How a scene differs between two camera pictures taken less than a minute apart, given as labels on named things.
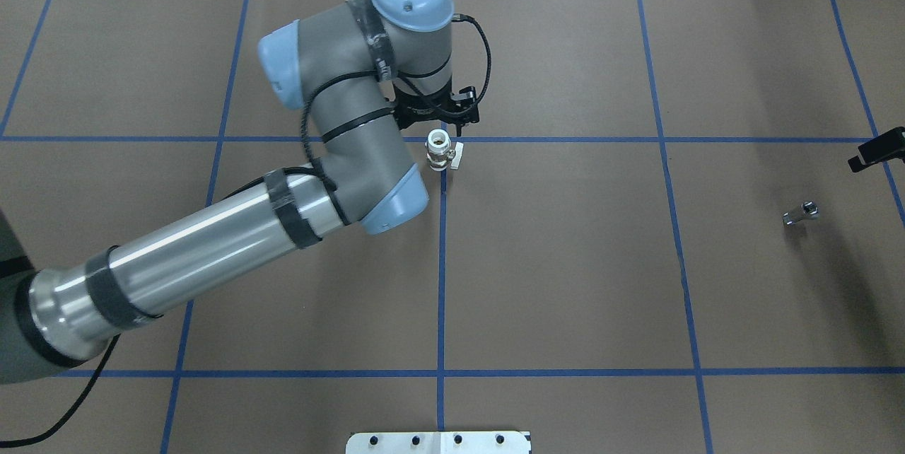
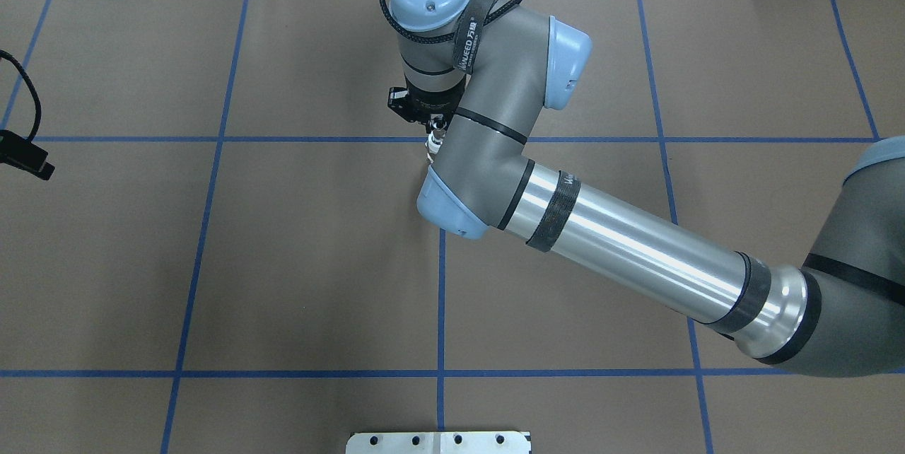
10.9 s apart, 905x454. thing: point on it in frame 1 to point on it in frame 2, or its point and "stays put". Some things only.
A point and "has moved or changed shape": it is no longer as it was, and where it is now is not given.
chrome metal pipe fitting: (809, 211) has moved or changed shape
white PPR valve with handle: (438, 151) stays put
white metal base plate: (439, 443) stays put
